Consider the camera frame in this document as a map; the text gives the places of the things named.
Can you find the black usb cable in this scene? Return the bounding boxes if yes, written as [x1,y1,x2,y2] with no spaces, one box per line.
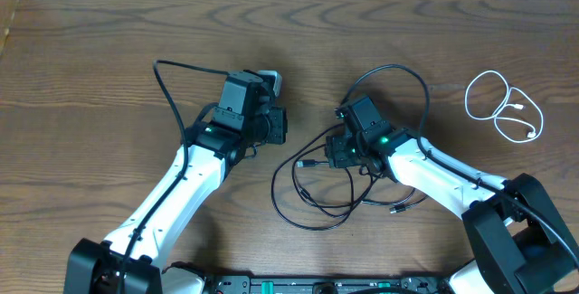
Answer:
[289,124,429,219]
[270,144,379,232]

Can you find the white usb cable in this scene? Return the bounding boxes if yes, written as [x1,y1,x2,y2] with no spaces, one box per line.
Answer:
[464,69,545,145]

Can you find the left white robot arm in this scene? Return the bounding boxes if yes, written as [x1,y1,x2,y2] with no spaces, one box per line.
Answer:
[64,103,288,293]

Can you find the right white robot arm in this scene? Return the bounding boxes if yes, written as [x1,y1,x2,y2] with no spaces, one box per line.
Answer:
[325,129,578,293]

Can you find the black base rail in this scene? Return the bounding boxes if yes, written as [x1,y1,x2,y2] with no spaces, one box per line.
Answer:
[162,261,453,294]

